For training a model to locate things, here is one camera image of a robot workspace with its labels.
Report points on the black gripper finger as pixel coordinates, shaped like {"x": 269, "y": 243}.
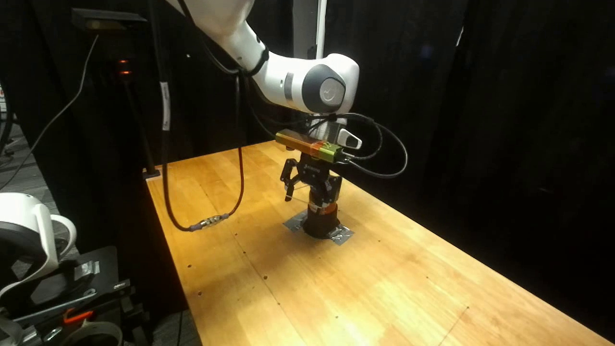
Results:
{"x": 290, "y": 179}
{"x": 334, "y": 191}

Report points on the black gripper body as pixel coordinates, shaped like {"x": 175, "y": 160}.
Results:
{"x": 317, "y": 170}

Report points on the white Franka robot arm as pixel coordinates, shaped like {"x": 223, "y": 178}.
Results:
{"x": 288, "y": 79}

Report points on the brown cup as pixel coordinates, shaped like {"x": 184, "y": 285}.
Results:
{"x": 319, "y": 222}

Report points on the white vertical pole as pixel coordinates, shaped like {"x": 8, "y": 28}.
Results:
{"x": 319, "y": 30}

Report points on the black curtain backdrop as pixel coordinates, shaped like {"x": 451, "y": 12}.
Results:
{"x": 500, "y": 116}

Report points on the black equipment case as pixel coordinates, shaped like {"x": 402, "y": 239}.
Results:
{"x": 82, "y": 289}

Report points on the white mug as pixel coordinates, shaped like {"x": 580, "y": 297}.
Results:
{"x": 29, "y": 237}

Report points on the yellow-green wrist camera box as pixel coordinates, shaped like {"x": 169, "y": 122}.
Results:
{"x": 307, "y": 145}

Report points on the black camera tripod stand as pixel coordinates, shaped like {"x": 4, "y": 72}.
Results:
{"x": 136, "y": 122}

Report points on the black exterior camera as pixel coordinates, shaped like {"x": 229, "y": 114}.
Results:
{"x": 102, "y": 20}

